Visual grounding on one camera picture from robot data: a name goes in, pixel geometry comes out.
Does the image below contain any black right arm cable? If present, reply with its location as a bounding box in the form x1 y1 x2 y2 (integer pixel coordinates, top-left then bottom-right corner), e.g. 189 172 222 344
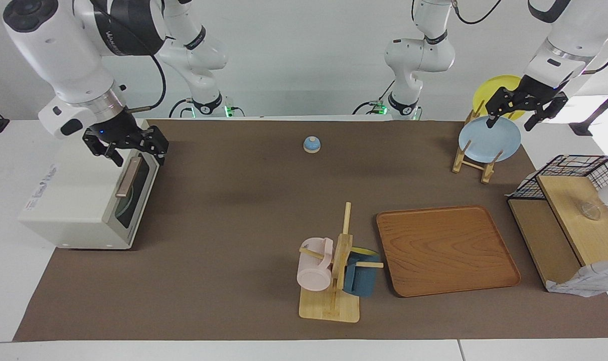
127 54 167 112

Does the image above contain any brown table mat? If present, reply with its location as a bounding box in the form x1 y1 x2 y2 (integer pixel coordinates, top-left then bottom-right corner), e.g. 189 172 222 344
13 119 608 342

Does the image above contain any oven glass door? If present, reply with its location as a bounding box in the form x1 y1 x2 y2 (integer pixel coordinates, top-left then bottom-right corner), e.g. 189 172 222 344
113 153 160 247

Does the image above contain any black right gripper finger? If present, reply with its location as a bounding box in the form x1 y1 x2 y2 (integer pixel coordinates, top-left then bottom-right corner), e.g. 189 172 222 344
86 142 124 167
143 126 169 166

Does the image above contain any black tripod leg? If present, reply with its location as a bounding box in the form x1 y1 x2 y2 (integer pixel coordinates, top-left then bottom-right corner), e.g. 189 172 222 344
569 83 608 137

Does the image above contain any black right base cable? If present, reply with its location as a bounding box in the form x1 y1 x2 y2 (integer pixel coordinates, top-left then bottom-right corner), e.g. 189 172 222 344
169 97 244 119

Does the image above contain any wooden plate rack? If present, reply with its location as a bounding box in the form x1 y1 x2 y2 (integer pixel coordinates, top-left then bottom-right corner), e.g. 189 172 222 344
452 100 504 184

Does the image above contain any dark blue mug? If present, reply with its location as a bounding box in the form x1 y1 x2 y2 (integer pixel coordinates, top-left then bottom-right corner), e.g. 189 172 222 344
343 247 381 297

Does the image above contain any black wire basket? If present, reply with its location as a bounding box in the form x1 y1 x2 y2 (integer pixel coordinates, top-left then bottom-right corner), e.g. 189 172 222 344
507 154 608 231

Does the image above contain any light wooden shelf board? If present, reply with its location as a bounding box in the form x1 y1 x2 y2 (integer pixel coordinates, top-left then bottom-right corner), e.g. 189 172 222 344
537 174 608 266

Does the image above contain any yellow plate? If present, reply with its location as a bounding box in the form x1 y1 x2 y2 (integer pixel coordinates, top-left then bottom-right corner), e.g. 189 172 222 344
473 75 526 121

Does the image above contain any brown wooden tray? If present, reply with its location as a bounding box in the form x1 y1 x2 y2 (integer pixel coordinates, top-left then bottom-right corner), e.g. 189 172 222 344
376 205 521 298

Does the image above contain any black base cable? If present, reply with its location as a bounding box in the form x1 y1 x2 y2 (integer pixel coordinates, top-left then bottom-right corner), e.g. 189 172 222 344
353 80 396 115
169 97 244 119

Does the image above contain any black left base cable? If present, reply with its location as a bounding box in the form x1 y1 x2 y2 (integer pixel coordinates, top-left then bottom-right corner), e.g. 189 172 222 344
353 80 396 115

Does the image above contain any white patterned cloth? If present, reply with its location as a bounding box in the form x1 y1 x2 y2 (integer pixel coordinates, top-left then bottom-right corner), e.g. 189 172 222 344
545 258 608 298

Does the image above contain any white toaster oven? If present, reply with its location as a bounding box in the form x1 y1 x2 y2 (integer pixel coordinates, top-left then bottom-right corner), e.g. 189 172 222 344
18 119 160 250

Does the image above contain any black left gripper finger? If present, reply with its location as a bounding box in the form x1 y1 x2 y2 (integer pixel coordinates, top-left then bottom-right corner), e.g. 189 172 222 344
525 93 569 132
486 87 515 129

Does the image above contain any pale green plate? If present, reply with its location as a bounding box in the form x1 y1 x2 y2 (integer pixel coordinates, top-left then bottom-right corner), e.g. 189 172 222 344
116 193 136 224

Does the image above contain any pink mug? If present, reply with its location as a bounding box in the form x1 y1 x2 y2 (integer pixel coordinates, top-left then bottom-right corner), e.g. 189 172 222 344
296 237 334 292

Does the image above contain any small clear glass cup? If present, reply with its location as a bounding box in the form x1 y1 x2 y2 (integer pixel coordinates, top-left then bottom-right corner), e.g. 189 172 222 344
580 201 603 221

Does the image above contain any light blue plate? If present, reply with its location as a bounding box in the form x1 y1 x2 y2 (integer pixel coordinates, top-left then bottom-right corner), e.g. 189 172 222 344
459 116 522 163

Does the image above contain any wooden mug tree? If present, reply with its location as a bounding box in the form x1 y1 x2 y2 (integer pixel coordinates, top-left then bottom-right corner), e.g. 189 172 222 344
298 202 385 323

